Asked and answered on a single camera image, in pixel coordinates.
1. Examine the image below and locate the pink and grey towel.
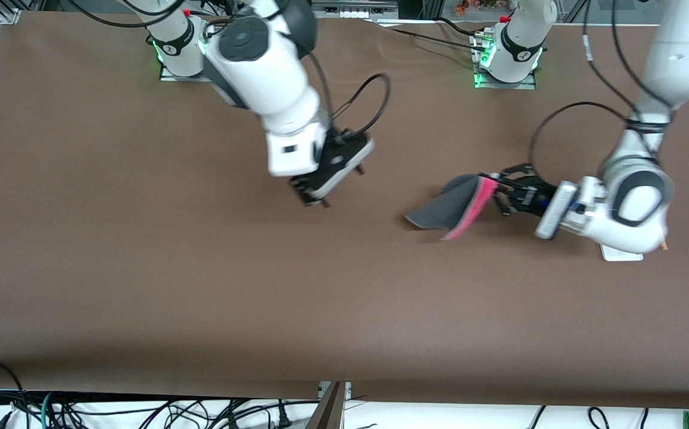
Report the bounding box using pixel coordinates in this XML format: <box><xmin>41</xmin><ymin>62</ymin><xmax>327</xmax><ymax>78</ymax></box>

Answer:
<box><xmin>404</xmin><ymin>174</ymin><xmax>500</xmax><ymax>241</ymax></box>

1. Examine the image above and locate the white rack with wooden bars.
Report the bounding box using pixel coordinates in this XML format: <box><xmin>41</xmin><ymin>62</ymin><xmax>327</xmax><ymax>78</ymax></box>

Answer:
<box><xmin>600</xmin><ymin>237</ymin><xmax>669</xmax><ymax>263</ymax></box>

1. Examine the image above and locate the white power strip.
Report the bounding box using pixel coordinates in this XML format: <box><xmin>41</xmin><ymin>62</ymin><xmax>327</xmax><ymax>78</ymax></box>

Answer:
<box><xmin>311</xmin><ymin>0</ymin><xmax>398</xmax><ymax>18</ymax></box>

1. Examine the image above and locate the small orange clutter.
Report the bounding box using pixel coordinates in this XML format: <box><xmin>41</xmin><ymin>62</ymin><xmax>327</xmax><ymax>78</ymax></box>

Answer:
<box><xmin>454</xmin><ymin>0</ymin><xmax>503</xmax><ymax>15</ymax></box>

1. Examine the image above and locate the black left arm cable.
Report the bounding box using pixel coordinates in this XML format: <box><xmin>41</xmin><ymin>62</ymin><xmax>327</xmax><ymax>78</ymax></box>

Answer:
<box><xmin>528</xmin><ymin>0</ymin><xmax>675</xmax><ymax>179</ymax></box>

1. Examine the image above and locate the long black table cable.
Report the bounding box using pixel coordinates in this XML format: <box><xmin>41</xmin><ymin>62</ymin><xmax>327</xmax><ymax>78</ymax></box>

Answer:
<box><xmin>374</xmin><ymin>19</ymin><xmax>488</xmax><ymax>51</ymax></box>

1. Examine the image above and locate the short black table cable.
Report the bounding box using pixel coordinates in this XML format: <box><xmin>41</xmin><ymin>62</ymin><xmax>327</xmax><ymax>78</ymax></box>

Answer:
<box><xmin>437</xmin><ymin>17</ymin><xmax>482</xmax><ymax>38</ymax></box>

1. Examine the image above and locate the aluminium frame strut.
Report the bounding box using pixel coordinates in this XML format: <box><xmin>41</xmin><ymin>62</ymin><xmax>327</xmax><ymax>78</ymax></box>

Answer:
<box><xmin>305</xmin><ymin>381</ymin><xmax>352</xmax><ymax>429</ymax></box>

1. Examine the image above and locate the aluminium corner bracket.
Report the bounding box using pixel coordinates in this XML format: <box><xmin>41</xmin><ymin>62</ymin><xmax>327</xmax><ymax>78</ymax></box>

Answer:
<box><xmin>0</xmin><ymin>0</ymin><xmax>23</xmax><ymax>26</ymax></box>

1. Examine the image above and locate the teal cable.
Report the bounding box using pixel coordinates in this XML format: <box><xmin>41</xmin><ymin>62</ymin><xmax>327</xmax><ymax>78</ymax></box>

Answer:
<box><xmin>39</xmin><ymin>392</ymin><xmax>56</xmax><ymax>429</ymax></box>

